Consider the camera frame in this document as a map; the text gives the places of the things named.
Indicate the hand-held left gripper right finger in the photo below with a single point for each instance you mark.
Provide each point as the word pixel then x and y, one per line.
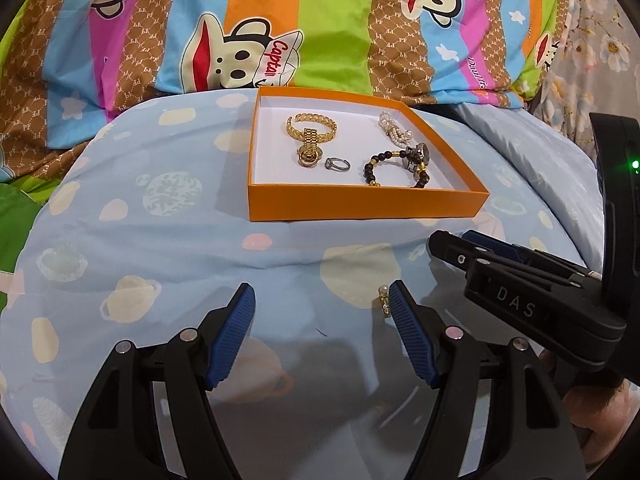
pixel 412 335

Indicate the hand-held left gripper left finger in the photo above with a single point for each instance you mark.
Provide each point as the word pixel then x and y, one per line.
pixel 232 335

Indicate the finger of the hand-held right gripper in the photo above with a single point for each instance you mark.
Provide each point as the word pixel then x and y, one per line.
pixel 450 250
pixel 487 242

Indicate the gold pearl earring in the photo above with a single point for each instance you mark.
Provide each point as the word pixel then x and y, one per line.
pixel 384 302

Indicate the silver wristwatch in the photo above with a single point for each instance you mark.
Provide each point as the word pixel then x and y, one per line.
pixel 417 154

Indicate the orange cardboard box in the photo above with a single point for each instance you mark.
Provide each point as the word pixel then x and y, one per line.
pixel 300 200

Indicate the gold link watch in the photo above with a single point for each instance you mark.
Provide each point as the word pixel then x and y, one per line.
pixel 307 152

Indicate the person's right hand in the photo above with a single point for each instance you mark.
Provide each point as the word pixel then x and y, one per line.
pixel 600 420

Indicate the pale blue quilt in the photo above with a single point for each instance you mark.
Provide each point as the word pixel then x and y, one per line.
pixel 540 160

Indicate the blue planet print bed sheet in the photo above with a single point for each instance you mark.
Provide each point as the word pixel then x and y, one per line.
pixel 175 240

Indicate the grey floral cloth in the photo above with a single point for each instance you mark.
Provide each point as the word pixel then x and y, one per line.
pixel 595 45

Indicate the green cloth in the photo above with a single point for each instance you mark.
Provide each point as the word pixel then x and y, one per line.
pixel 15 230

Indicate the colourful monkey print blanket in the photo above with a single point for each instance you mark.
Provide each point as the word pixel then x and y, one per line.
pixel 325 20

